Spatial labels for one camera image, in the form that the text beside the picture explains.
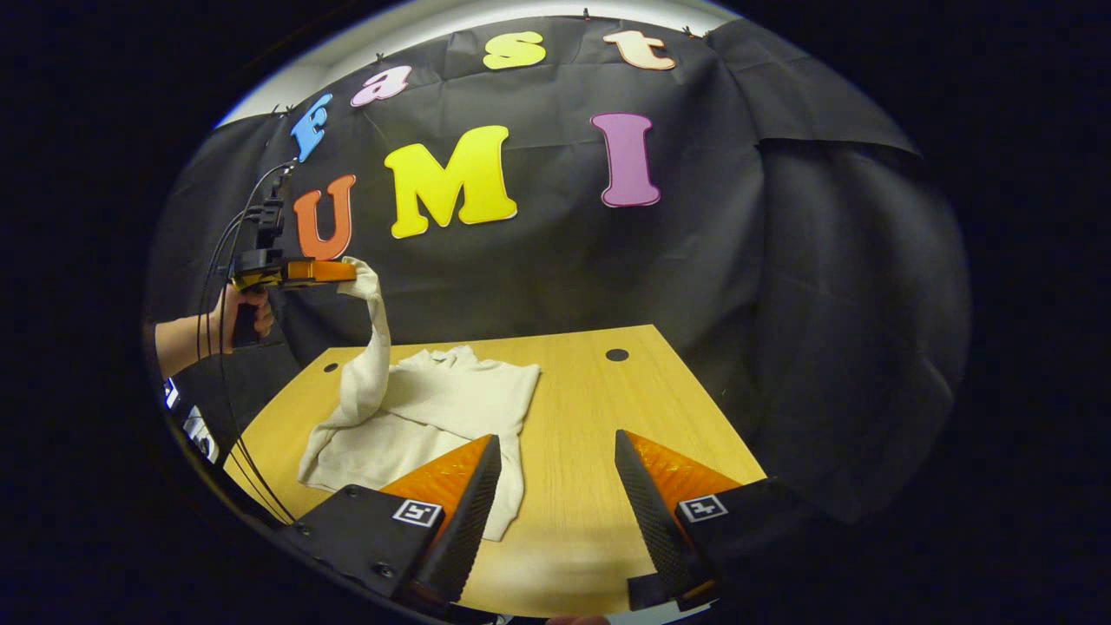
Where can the black backdrop cloth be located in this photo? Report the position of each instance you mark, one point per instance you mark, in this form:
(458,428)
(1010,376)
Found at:
(694,286)

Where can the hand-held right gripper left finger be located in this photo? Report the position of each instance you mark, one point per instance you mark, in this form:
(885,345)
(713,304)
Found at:
(469,529)

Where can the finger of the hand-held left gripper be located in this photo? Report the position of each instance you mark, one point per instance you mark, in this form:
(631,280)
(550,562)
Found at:
(321,273)

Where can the cream sweatshirt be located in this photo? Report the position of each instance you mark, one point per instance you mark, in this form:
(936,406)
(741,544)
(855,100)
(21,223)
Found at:
(434,399)

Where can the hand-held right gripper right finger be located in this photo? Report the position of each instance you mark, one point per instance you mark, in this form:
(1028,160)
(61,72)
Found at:
(651,521)

